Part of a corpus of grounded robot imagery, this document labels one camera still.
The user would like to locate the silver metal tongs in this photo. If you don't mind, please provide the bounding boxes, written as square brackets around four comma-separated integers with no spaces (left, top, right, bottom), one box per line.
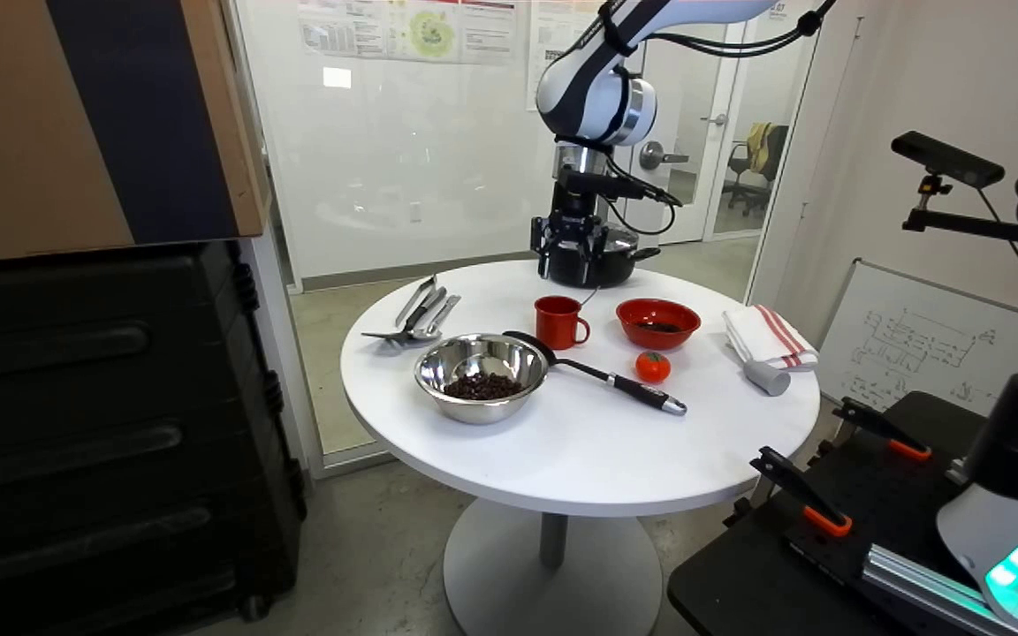
[395,278,465,348]

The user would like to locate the black storage case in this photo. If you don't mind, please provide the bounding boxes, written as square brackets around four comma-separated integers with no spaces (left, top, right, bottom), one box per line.
[0,242,309,636]

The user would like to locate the silver metal bowl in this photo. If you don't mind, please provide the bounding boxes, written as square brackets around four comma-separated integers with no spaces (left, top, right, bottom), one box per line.
[414,331,553,427]

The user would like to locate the coffee beans in silver bowl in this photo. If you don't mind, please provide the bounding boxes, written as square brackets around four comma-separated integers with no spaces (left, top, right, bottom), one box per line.
[441,370,524,404]

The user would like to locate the white towel with red stripes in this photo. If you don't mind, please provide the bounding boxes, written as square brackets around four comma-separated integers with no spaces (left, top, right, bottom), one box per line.
[719,301,821,376]

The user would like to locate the white table pedestal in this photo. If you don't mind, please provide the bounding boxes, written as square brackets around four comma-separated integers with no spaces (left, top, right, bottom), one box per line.
[441,499,664,636]

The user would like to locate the black clamp with orange grip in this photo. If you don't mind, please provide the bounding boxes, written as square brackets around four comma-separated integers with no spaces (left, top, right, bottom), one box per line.
[829,397,935,468]
[748,443,856,543]

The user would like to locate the orange toy tomato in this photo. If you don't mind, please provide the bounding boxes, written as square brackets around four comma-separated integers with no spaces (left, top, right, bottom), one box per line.
[632,351,673,388]

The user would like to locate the black camera on stand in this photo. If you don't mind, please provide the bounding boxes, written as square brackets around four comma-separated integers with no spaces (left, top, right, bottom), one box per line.
[885,126,1008,192]

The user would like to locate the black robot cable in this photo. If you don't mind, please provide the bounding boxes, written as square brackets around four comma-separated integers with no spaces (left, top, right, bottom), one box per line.
[645,0,836,63]

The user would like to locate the poster with green circle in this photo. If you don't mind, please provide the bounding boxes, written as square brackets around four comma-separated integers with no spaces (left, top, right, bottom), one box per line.
[294,0,524,67]

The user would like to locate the red bowl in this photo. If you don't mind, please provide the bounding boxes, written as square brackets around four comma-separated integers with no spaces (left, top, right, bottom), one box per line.
[611,298,703,352]

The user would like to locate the black cooking pot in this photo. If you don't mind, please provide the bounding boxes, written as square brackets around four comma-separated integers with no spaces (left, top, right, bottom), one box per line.
[531,219,664,294]

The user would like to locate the coffee beans in red bowl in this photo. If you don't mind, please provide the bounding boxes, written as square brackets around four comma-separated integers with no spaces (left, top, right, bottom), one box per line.
[636,309,686,336]

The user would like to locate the aluminium rail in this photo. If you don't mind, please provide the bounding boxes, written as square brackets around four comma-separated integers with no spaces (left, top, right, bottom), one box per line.
[858,542,1008,636]

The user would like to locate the metal door handle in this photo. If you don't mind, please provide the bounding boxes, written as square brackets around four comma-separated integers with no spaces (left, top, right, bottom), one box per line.
[636,138,691,178]

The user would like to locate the brown cardboard box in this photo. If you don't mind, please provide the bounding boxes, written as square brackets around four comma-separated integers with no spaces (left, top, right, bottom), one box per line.
[0,0,269,268]

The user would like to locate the red mug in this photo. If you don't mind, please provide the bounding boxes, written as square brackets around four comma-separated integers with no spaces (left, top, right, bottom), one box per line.
[533,294,592,352]

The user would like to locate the black ladle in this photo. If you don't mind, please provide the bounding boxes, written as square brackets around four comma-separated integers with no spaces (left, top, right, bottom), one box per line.
[501,330,691,422]

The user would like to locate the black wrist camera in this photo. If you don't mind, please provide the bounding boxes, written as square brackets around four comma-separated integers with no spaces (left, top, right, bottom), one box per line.
[553,168,686,212]

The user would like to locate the small whiteboard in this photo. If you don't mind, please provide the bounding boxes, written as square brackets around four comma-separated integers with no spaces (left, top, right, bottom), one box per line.
[816,257,1018,417]

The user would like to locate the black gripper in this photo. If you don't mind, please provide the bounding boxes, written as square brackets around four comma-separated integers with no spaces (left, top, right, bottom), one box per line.
[533,192,636,294]

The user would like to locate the black perforated work table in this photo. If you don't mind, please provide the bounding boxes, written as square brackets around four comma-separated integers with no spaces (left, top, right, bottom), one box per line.
[664,388,1018,636]

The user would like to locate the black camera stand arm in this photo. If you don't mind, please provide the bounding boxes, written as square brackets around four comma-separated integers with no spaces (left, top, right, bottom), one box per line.
[900,173,1018,254]

